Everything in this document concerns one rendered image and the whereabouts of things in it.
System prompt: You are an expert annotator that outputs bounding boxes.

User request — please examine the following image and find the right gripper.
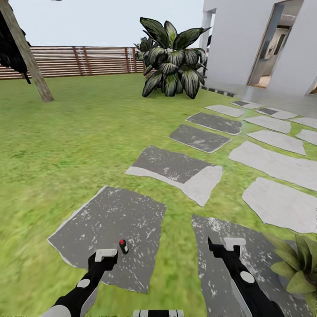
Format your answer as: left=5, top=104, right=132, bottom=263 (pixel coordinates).
left=208, top=237, right=240, bottom=267

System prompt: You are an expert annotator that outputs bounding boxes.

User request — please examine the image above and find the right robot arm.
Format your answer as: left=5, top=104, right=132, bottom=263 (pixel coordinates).
left=208, top=237, right=284, bottom=317

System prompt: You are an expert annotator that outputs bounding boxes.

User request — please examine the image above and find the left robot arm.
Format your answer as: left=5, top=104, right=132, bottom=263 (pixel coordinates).
left=40, top=249, right=119, bottom=317

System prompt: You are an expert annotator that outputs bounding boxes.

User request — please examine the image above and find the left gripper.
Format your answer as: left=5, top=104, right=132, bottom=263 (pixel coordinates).
left=88, top=252, right=119, bottom=276

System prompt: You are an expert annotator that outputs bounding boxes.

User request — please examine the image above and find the insectifuge atomizer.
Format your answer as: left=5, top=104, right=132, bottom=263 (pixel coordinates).
left=119, top=240, right=129, bottom=255

